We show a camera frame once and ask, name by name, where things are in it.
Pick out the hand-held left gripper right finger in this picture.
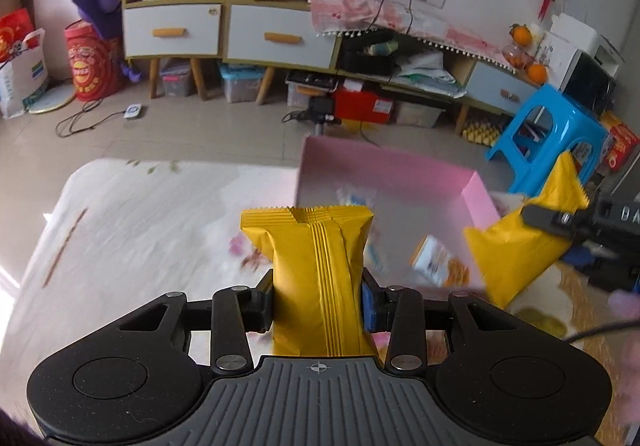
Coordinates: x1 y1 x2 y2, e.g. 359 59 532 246
361 267 521 372

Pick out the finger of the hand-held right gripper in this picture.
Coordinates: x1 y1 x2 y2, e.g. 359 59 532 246
562 236 621 272
520 204 594 240

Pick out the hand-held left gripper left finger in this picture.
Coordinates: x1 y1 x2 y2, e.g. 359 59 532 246
117 271 275 375

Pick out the yellow snack packet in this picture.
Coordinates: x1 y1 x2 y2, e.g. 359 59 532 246
464 151 590 309
240 206 385 368

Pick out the pink cardboard box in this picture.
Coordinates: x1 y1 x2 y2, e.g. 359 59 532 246
295 135 503 292

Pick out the orange white snack packet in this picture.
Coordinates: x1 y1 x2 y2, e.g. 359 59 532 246
410 235 471 287

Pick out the red snack carton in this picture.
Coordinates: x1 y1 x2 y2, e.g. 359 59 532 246
597 113 640 172

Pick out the blue plastic stool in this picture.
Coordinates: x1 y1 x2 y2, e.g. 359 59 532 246
484 85 610 197

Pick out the yellow egg tray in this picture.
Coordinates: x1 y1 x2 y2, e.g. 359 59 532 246
462 118 503 147

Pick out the black appliance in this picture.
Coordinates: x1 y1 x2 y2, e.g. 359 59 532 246
559 51 617 116

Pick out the glass bowl of oranges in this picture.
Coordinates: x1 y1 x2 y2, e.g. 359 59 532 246
502 45 533 69

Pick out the pile of folded cloths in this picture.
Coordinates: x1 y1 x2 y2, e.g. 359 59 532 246
395 48 468 97

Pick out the red cardboard box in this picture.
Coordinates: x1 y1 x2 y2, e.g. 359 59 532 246
334 88 396 124

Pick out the blue lidded storage box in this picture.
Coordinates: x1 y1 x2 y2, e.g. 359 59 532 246
220 65 266 103

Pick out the black bag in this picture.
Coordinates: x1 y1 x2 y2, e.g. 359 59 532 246
341 38 401 77

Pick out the clear plastic storage box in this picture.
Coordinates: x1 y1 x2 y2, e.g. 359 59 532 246
160 58 193 98

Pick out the low wooden drawer cabinet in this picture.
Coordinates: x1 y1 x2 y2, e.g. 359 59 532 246
222 0 543 137

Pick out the pink tasselled cloth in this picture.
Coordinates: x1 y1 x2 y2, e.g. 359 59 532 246
306 0 518 74

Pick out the tall wooden shelf cabinet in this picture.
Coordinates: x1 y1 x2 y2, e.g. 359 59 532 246
121 0 236 99

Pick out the round white floor plate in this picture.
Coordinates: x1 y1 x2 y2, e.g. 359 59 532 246
27 78 76 114

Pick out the red cylindrical gift box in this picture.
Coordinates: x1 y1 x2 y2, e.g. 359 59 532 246
64 19 125 102

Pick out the white paper shopping bag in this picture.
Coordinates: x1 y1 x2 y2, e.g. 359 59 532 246
0 28 51 119

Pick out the red gift bag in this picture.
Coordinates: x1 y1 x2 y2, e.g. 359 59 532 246
0 8 36 64

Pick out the black cable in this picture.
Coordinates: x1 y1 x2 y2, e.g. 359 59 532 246
562 320 640 343

